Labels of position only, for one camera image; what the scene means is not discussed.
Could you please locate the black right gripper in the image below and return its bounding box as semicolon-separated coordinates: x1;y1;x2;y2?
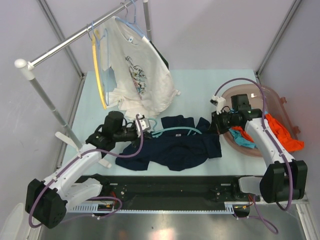
208;108;240;135

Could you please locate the green hanger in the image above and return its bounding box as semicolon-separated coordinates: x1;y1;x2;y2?
148;115;202;138

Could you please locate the navy blue t-shirt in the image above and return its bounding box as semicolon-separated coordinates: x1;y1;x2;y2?
115;117;222;172

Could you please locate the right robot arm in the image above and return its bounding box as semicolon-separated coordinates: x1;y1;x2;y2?
209;94;308;203

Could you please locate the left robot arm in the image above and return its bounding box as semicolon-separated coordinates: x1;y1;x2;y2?
25;111;151;229

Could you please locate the white printed t-shirt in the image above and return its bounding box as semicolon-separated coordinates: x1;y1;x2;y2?
99;16;179;119

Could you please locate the yellow hanger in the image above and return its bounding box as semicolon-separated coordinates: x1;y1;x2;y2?
91;30;107;110

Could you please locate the light blue hanger with shirt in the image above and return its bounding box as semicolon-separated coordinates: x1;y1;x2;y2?
115;0;148;40

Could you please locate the turquoise garment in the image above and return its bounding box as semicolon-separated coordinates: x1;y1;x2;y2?
228;126;257;149

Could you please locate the pink translucent plastic basket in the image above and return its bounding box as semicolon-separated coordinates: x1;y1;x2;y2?
221;84;300;157

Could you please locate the orange garment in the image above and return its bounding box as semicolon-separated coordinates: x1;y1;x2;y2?
239;113;305;153

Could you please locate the silver clothes rack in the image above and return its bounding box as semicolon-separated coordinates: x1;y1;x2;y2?
13;0;153;168

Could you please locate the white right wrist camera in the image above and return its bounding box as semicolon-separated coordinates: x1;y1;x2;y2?
210;95;226;115

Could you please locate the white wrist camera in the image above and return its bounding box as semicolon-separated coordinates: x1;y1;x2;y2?
210;95;226;115
134;113;151;135

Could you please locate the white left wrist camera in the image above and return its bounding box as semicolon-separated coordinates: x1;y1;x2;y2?
134;113;151;135

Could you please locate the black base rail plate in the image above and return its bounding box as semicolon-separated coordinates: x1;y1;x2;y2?
72;174;266;218

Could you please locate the white slotted cable duct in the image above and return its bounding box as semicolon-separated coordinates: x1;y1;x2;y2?
66;201;237;215

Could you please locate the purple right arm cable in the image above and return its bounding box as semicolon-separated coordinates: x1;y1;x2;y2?
213;77;292;211

